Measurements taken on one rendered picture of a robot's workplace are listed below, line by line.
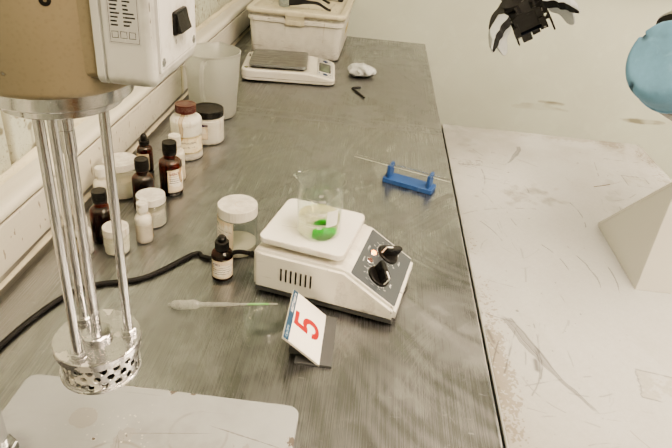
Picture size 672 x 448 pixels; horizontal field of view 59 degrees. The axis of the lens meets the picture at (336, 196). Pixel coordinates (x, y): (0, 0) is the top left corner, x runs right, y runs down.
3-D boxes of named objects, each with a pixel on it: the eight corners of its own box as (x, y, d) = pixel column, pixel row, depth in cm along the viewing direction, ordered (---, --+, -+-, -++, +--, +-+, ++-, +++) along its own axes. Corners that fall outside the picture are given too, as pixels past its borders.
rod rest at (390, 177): (435, 188, 114) (439, 172, 112) (430, 195, 111) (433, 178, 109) (387, 175, 117) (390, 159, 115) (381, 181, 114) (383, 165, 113)
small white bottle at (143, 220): (147, 246, 89) (144, 207, 86) (132, 242, 90) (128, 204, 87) (157, 237, 91) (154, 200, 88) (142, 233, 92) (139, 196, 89)
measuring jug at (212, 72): (231, 133, 129) (230, 66, 122) (173, 127, 129) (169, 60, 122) (246, 104, 146) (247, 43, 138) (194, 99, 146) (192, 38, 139)
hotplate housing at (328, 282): (411, 273, 88) (419, 228, 85) (392, 328, 77) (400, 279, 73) (273, 240, 93) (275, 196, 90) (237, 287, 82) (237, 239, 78)
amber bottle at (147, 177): (158, 209, 99) (154, 161, 95) (136, 212, 97) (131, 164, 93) (153, 199, 102) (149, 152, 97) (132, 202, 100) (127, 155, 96)
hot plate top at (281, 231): (366, 219, 86) (367, 214, 85) (342, 263, 76) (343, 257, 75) (289, 201, 89) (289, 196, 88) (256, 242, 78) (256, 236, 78)
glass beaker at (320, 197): (345, 225, 83) (351, 171, 79) (335, 250, 77) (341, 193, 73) (297, 216, 84) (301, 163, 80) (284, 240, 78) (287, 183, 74)
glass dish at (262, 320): (239, 312, 78) (239, 299, 77) (280, 306, 79) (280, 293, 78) (247, 340, 73) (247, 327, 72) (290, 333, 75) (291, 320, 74)
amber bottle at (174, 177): (155, 193, 103) (152, 143, 99) (169, 184, 107) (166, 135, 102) (174, 199, 102) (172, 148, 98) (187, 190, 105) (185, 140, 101)
